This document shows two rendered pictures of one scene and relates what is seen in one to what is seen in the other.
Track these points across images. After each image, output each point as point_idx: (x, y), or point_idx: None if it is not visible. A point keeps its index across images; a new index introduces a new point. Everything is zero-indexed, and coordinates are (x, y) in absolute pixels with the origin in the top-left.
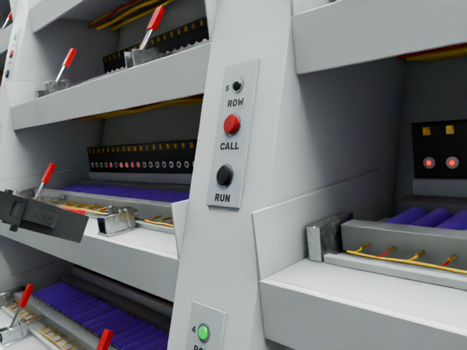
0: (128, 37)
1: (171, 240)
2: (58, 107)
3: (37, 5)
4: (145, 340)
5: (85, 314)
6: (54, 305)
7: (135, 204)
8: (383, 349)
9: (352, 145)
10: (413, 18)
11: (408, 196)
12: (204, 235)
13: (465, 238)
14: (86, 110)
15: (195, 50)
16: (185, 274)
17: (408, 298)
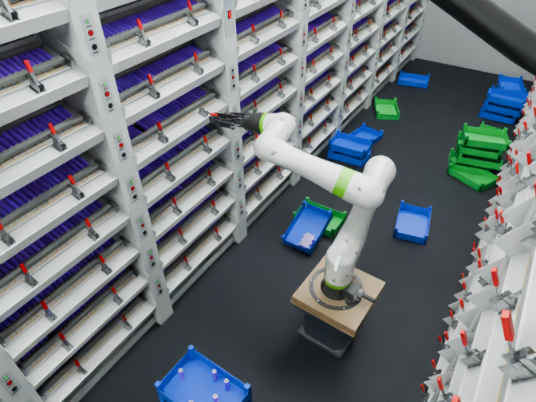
0: None
1: (215, 104)
2: (168, 99)
3: (123, 61)
4: (185, 140)
5: (163, 158)
6: (154, 169)
7: (192, 108)
8: (249, 92)
9: None
10: (247, 54)
11: None
12: (231, 96)
13: (242, 76)
14: (183, 92)
15: (222, 65)
16: (230, 104)
17: (247, 86)
